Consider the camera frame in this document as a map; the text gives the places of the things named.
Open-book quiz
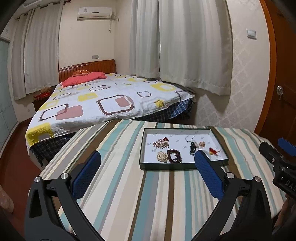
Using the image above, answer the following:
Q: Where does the black bead necklace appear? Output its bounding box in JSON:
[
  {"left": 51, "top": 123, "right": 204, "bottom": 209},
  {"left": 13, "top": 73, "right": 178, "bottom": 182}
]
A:
[{"left": 186, "top": 136, "right": 197, "bottom": 156}]

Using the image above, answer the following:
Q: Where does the green shallow jewelry tray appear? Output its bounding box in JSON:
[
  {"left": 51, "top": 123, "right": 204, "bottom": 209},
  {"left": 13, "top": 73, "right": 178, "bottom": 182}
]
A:
[{"left": 139, "top": 128, "right": 229, "bottom": 171}]

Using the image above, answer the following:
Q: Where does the right hand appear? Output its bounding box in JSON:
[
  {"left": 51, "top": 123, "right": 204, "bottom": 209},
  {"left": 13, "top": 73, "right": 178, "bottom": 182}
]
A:
[{"left": 273, "top": 194, "right": 295, "bottom": 240}]

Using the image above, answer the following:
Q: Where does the left hand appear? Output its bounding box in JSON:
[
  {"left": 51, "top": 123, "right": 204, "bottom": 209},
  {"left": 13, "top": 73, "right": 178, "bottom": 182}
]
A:
[{"left": 0, "top": 186, "right": 14, "bottom": 213}]

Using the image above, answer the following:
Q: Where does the brown wooden door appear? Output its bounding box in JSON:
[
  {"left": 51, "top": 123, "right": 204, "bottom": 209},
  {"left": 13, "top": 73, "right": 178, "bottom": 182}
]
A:
[{"left": 255, "top": 1, "right": 295, "bottom": 149}]

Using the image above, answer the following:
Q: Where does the red gold knot charm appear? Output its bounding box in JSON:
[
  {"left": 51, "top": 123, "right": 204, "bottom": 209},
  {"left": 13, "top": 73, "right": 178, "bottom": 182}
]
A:
[{"left": 209, "top": 148, "right": 221, "bottom": 156}]

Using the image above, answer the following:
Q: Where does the door lock with key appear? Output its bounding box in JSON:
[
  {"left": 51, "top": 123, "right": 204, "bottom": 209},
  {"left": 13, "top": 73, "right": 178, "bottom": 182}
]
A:
[{"left": 276, "top": 85, "right": 283, "bottom": 100}]

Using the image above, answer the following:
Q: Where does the striped table cloth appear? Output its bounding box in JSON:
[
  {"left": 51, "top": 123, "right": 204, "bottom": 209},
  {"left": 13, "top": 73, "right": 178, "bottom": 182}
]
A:
[{"left": 38, "top": 119, "right": 287, "bottom": 241}]

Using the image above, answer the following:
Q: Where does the patterned white quilt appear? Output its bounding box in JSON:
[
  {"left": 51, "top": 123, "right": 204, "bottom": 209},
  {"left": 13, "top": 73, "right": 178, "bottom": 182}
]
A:
[{"left": 26, "top": 73, "right": 195, "bottom": 148}]

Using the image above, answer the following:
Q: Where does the white window curtain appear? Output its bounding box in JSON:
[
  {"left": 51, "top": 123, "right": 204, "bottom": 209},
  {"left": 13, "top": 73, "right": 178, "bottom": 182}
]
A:
[{"left": 130, "top": 1, "right": 233, "bottom": 95}]

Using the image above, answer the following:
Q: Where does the red pillow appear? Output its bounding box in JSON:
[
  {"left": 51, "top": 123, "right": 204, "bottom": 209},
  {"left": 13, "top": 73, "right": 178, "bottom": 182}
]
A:
[{"left": 61, "top": 72, "right": 107, "bottom": 88}]

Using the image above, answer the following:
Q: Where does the orange embroidered cushion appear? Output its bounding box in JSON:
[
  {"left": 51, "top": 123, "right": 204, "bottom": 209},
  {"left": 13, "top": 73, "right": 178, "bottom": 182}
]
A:
[{"left": 72, "top": 69, "right": 90, "bottom": 77}]

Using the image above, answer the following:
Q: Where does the wooden headboard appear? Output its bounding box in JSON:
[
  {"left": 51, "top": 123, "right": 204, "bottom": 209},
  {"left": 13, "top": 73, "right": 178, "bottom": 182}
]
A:
[{"left": 59, "top": 59, "right": 117, "bottom": 83}]

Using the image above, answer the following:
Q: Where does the left side curtain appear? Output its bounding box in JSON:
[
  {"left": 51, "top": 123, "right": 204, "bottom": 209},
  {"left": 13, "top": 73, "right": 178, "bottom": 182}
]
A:
[{"left": 11, "top": 1, "right": 64, "bottom": 100}]

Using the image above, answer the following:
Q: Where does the white air conditioner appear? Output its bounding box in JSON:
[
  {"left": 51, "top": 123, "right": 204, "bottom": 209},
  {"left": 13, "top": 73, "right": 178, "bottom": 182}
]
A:
[{"left": 77, "top": 7, "right": 112, "bottom": 21}]

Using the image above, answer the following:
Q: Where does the dark red bead bracelet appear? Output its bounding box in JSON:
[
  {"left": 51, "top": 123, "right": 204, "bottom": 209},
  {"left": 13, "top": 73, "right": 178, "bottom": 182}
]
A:
[{"left": 166, "top": 149, "right": 182, "bottom": 164}]

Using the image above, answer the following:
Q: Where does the cream pearl bracelet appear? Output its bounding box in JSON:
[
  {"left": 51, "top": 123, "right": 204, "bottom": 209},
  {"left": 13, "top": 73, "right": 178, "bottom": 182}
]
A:
[{"left": 156, "top": 151, "right": 169, "bottom": 164}]

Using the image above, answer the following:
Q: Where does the wall light switch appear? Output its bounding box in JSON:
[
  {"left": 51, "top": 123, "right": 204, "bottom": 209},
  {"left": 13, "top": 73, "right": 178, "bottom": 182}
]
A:
[{"left": 246, "top": 29, "right": 257, "bottom": 40}]

